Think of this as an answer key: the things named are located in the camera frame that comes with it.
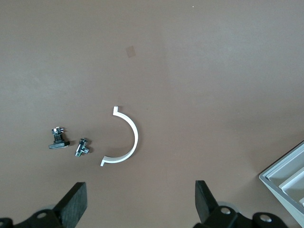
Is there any white half-ring plastic clamp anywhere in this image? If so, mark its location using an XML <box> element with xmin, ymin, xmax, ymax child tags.
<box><xmin>100</xmin><ymin>105</ymin><xmax>139</xmax><ymax>168</ymax></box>

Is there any black push switch component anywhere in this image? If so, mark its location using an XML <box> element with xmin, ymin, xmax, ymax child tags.
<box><xmin>48</xmin><ymin>126</ymin><xmax>71</xmax><ymax>150</ymax></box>

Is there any small silver metal fitting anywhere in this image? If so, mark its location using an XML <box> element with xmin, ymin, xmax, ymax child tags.
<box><xmin>75</xmin><ymin>137</ymin><xmax>92</xmax><ymax>158</ymax></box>

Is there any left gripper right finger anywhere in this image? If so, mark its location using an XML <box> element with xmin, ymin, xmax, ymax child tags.
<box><xmin>192</xmin><ymin>180</ymin><xmax>289</xmax><ymax>228</ymax></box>

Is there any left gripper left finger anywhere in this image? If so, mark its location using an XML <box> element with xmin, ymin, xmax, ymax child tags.
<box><xmin>14</xmin><ymin>181</ymin><xmax>88</xmax><ymax>228</ymax></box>

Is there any white drawer cabinet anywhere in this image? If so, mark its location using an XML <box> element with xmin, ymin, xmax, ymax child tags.
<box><xmin>258</xmin><ymin>140</ymin><xmax>304</xmax><ymax>227</ymax></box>

